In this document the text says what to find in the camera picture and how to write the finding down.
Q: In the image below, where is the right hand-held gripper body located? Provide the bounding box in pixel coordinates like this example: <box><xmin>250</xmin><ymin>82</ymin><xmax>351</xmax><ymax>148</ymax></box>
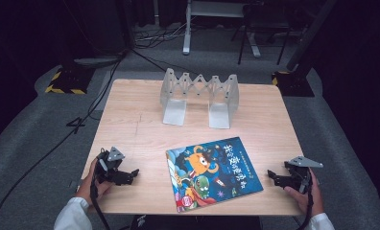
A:
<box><xmin>283</xmin><ymin>155</ymin><xmax>324</xmax><ymax>195</ymax></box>

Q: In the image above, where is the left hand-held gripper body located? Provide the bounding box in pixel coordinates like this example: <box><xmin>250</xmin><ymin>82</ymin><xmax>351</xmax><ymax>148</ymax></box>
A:
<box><xmin>94</xmin><ymin>146</ymin><xmax>129</xmax><ymax>187</ymax></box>

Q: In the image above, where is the blue cartoon picture book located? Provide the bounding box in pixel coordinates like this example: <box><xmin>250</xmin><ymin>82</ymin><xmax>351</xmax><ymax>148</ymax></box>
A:
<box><xmin>165</xmin><ymin>136</ymin><xmax>265</xmax><ymax>214</ymax></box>

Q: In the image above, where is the translucent white expandable book rack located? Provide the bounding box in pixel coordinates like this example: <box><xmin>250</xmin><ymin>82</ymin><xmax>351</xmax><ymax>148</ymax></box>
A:
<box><xmin>159</xmin><ymin>67</ymin><xmax>240</xmax><ymax>130</ymax></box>

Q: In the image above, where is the person's right hand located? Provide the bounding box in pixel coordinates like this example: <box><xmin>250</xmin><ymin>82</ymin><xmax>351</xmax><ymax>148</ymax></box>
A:
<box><xmin>283</xmin><ymin>169</ymin><xmax>325</xmax><ymax>218</ymax></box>

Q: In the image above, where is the person's left hand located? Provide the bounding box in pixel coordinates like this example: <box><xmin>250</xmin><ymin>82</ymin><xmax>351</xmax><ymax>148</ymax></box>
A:
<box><xmin>75</xmin><ymin>157</ymin><xmax>114</xmax><ymax>206</ymax></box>

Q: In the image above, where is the black yellow striped stand base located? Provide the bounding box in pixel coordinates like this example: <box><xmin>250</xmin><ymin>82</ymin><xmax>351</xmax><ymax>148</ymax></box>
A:
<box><xmin>271</xmin><ymin>70</ymin><xmax>316</xmax><ymax>98</ymax></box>
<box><xmin>44</xmin><ymin>66</ymin><xmax>95</xmax><ymax>96</ymax></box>

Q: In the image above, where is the black slanted stand pole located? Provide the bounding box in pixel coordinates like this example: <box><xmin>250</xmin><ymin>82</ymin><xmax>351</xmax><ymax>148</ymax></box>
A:
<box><xmin>286</xmin><ymin>0</ymin><xmax>339</xmax><ymax>72</ymax></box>

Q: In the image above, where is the black metal chair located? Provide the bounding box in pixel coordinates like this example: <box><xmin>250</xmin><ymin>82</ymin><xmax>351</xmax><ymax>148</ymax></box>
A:
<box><xmin>230</xmin><ymin>2</ymin><xmax>294</xmax><ymax>66</ymax></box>

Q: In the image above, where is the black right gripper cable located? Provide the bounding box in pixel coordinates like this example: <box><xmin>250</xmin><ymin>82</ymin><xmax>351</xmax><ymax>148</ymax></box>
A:
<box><xmin>298</xmin><ymin>176</ymin><xmax>315</xmax><ymax>230</ymax></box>

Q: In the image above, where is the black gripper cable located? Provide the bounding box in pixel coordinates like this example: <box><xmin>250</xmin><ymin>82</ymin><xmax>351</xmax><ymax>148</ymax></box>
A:
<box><xmin>298</xmin><ymin>176</ymin><xmax>315</xmax><ymax>230</ymax></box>
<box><xmin>89</xmin><ymin>156</ymin><xmax>112</xmax><ymax>230</ymax></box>

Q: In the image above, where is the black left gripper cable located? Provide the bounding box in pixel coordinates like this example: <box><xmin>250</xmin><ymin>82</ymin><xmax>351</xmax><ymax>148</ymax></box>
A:
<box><xmin>89</xmin><ymin>156</ymin><xmax>112</xmax><ymax>230</ymax></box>

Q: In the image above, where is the long black floor cable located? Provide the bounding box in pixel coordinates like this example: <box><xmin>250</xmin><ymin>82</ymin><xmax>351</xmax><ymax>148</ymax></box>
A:
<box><xmin>0</xmin><ymin>52</ymin><xmax>129</xmax><ymax>230</ymax></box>

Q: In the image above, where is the bundle of floor cables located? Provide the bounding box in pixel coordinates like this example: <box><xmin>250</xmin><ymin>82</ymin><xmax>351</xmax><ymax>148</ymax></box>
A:
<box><xmin>133</xmin><ymin>22</ymin><xmax>187</xmax><ymax>50</ymax></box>

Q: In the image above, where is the white desk frame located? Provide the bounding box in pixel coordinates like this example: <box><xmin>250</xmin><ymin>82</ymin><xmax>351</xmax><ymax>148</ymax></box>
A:
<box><xmin>181</xmin><ymin>0</ymin><xmax>263</xmax><ymax>58</ymax></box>

